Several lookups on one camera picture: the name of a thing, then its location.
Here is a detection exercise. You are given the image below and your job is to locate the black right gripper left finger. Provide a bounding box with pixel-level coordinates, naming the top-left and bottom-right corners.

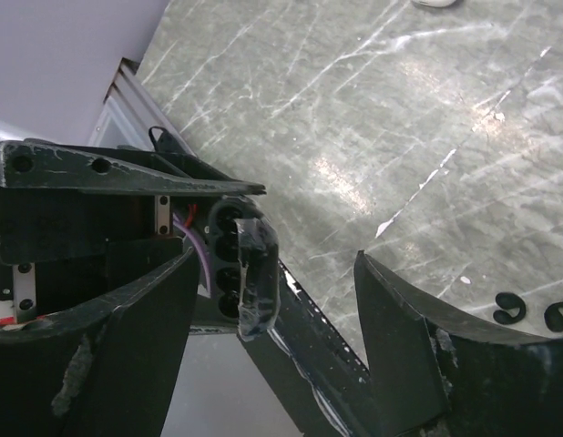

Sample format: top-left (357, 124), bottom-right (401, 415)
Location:
top-left (0, 252), bottom-right (200, 436)

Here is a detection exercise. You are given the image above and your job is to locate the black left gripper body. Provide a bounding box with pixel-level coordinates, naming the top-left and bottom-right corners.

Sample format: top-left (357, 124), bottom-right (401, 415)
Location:
top-left (0, 140), bottom-right (210, 320)

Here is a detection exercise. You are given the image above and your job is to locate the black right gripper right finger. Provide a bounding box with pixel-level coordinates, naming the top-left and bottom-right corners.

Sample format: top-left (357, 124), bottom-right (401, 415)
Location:
top-left (353, 252), bottom-right (563, 436)

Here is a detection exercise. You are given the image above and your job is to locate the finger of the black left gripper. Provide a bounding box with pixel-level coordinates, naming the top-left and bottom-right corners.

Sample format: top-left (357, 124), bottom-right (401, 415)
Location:
top-left (0, 141), bottom-right (266, 197)

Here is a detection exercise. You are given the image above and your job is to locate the black earbud charging case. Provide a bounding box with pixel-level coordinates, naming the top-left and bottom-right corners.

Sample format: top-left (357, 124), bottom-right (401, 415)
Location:
top-left (208, 197), bottom-right (281, 341)

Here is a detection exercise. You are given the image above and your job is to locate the white earbud charging case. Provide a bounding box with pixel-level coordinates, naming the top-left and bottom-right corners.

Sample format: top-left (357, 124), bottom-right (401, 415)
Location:
top-left (413, 0), bottom-right (457, 8)

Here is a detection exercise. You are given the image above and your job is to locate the black clip earbud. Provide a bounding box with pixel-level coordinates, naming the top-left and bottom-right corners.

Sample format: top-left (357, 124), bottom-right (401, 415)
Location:
top-left (493, 292), bottom-right (527, 326)
top-left (544, 301), bottom-right (563, 333)

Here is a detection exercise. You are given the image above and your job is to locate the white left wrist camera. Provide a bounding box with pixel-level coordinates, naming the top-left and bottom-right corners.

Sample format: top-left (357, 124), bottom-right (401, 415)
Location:
top-left (0, 259), bottom-right (38, 327)

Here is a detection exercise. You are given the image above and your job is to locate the aluminium frame rail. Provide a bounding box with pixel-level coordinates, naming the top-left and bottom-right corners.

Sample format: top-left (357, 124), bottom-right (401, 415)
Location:
top-left (87, 58), bottom-right (195, 155)

